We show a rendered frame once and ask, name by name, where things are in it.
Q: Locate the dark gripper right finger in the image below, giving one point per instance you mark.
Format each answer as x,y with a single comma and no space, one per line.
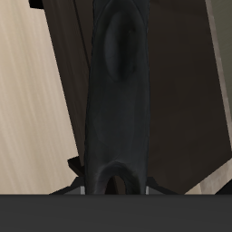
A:
157,188

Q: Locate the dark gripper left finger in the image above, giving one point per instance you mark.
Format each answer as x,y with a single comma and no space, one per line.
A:
74,187

